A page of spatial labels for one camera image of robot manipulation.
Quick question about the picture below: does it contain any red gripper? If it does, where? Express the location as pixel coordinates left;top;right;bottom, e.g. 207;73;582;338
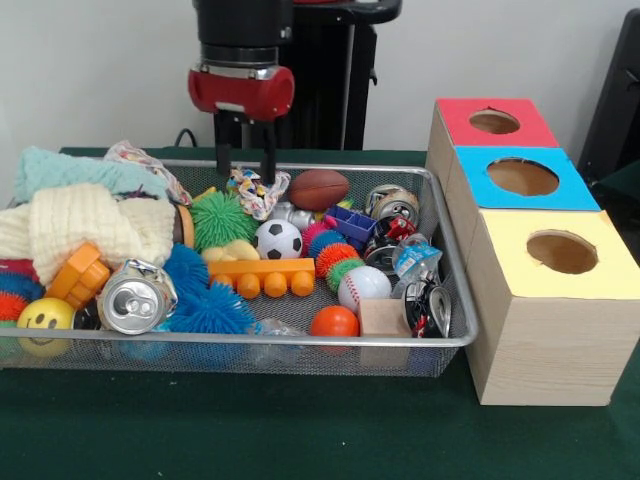
187;64;296;184

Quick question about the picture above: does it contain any yellow duck plush toy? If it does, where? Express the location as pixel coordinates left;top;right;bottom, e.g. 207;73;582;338
201;238;261;264

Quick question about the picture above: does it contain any cream knitted cloth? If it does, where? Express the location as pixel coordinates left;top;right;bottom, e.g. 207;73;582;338
0;182;177;286

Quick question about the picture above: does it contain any mint green knitted cloth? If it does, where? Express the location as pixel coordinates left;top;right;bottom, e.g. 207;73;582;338
13;146;169;201

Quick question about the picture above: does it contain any wooden box with three holes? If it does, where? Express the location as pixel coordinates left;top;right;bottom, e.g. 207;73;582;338
425;97;640;407

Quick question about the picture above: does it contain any patterned cloth knot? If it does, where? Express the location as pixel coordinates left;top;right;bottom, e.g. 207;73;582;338
227;167;291;221

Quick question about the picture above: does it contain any bright green spiky ball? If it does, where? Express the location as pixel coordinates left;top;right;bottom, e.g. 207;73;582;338
189;192;256;254

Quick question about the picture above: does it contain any brown toy football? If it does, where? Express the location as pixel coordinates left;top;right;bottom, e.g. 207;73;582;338
288;169;350;212

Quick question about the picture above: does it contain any black and white soccer ball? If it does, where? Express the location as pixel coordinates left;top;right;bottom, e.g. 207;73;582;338
253;219;304;261

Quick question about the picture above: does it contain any long orange building brick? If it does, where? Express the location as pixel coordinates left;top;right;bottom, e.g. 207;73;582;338
207;258;316;300

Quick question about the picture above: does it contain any white baseball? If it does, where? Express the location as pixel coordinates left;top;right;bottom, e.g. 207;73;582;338
337;265;393;314

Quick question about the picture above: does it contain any crushed silver drink can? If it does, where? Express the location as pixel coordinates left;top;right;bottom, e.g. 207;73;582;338
97;258;179;336

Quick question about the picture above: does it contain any orange ball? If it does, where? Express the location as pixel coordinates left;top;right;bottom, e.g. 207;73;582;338
310;305;361;339

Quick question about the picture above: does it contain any dark green tablecloth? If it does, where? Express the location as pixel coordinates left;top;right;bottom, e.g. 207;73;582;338
589;159;640;226
0;145;640;480

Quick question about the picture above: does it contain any black upright panel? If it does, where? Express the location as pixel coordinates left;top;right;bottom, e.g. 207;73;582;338
577;7;640;174

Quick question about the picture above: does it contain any black cable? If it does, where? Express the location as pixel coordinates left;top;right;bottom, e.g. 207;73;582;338
172;127;217;149

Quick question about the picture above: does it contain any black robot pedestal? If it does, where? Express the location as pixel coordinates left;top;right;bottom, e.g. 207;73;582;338
192;0;409;150

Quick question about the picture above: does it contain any shallow wire mesh bin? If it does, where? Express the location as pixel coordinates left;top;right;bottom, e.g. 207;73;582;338
0;156;481;377

